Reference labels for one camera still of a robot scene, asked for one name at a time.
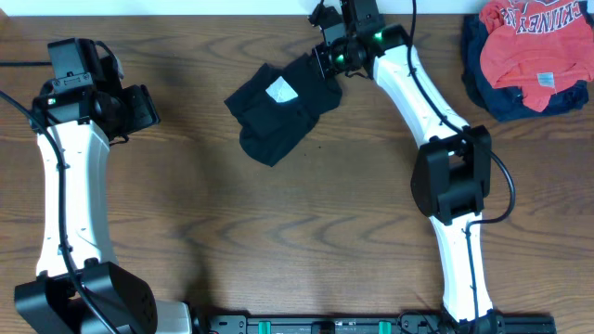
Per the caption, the black t-shirt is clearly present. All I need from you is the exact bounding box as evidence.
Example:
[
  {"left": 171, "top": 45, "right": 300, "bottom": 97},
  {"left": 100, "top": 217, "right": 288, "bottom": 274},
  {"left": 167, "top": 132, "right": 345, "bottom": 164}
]
[{"left": 225, "top": 55, "right": 342, "bottom": 167}]

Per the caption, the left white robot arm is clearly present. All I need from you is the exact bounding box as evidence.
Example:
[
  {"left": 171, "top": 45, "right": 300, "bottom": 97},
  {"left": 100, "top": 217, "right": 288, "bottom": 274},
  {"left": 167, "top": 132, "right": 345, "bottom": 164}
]
[{"left": 14, "top": 38, "right": 193, "bottom": 333}]

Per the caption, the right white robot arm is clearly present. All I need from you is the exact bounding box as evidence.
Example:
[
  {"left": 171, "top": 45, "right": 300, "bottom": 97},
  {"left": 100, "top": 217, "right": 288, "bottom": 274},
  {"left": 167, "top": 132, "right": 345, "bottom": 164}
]
[{"left": 309, "top": 1, "right": 503, "bottom": 333}]

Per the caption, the navy blue garment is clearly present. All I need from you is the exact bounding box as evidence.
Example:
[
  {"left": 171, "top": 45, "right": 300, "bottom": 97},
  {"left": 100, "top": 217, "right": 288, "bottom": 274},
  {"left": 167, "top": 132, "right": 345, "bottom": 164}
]
[{"left": 460, "top": 15, "right": 589, "bottom": 122}]

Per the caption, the red printed t-shirt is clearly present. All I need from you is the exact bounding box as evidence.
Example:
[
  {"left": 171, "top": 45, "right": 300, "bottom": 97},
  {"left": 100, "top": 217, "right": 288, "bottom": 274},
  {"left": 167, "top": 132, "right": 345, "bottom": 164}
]
[{"left": 479, "top": 0, "right": 593, "bottom": 112}]

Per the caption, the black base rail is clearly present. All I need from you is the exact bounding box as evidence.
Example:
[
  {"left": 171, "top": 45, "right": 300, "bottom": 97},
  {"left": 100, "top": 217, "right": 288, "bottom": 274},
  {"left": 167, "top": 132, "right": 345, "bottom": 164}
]
[{"left": 198, "top": 311, "right": 557, "bottom": 334}]

